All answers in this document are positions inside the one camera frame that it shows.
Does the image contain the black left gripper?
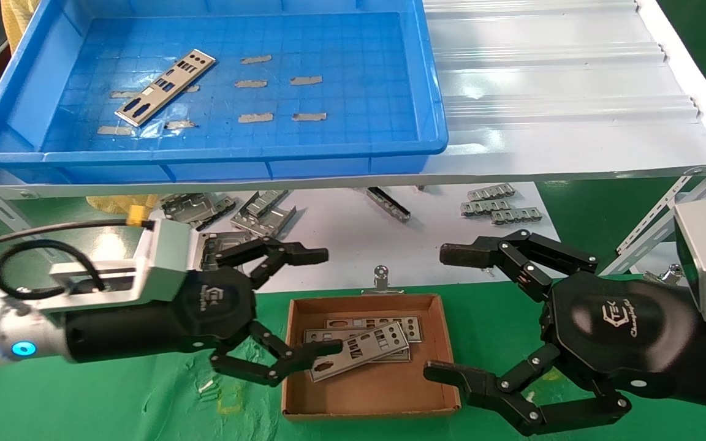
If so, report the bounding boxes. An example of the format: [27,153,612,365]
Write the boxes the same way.
[62,238,344,388]

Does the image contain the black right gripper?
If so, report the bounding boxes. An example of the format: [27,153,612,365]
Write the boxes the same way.
[423,230,706,437]

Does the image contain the silver IO shield plate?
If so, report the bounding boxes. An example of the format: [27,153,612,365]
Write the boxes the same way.
[325,315,423,342]
[308,320,411,383]
[115,49,216,128]
[302,328,412,366]

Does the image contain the brown cardboard box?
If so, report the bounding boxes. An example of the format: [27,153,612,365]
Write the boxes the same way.
[281,293,461,422]

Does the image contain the blue plastic tray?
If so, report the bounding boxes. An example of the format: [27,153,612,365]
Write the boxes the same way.
[0,0,449,184]

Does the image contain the white board sheet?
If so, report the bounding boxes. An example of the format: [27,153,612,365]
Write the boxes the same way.
[145,182,565,300]

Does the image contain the small notched metal strip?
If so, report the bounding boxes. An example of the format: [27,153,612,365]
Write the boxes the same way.
[491,208,543,225]
[467,184,516,202]
[460,198,511,217]

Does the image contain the long grey metal bar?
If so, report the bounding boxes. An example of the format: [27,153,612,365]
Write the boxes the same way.
[365,187,411,222]

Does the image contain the green table cloth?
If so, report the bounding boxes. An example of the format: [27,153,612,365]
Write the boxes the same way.
[0,279,706,441]

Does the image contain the grey slotted angle brace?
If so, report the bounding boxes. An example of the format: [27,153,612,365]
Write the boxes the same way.
[598,156,706,276]

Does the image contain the white metal shelf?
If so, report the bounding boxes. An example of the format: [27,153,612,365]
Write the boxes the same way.
[0,0,706,200]

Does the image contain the grey sheet metal bracket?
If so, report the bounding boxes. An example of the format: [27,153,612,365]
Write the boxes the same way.
[160,193,219,233]
[191,195,237,232]
[246,190,289,218]
[230,205,297,244]
[197,231,251,270]

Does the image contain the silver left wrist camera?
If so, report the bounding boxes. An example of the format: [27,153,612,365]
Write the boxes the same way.
[50,217,197,313]

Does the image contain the black cable yellow connector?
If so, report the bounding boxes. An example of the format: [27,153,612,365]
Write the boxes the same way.
[0,208,156,255]

